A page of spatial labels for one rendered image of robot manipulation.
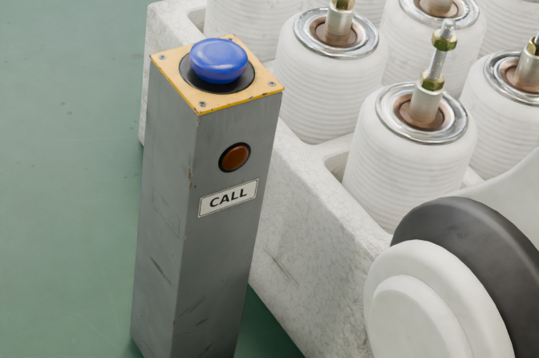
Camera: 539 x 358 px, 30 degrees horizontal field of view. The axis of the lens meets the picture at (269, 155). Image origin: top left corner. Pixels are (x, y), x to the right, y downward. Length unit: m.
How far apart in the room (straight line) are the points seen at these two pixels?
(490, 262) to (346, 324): 0.36
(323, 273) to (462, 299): 0.36
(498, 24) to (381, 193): 0.27
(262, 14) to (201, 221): 0.25
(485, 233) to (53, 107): 0.73
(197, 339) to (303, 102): 0.22
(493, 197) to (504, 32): 0.50
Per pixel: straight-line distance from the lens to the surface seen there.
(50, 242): 1.01
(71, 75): 1.21
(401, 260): 0.53
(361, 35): 0.88
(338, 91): 0.85
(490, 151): 0.88
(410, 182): 0.79
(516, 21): 1.00
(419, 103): 0.79
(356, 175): 0.82
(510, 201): 0.51
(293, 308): 0.92
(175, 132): 0.71
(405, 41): 0.92
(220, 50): 0.70
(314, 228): 0.84
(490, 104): 0.86
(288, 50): 0.86
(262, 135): 0.72
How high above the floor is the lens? 0.74
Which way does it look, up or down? 41 degrees down
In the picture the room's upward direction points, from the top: 10 degrees clockwise
